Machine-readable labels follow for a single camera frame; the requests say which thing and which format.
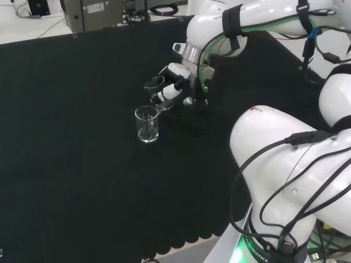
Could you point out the black computer case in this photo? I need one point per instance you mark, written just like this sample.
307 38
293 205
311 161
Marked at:
38 6

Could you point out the grey metal box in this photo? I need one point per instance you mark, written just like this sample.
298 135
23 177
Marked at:
93 13

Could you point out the black bench cloth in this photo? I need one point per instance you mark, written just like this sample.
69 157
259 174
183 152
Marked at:
82 137

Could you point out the clear glass beaker with markings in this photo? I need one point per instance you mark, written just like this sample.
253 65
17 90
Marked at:
148 134

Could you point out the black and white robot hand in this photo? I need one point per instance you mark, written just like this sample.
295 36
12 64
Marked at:
178 71

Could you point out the small clear glass beaker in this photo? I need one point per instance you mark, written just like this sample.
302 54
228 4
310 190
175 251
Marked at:
164 106

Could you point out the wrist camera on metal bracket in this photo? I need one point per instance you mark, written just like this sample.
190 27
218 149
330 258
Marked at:
207 72

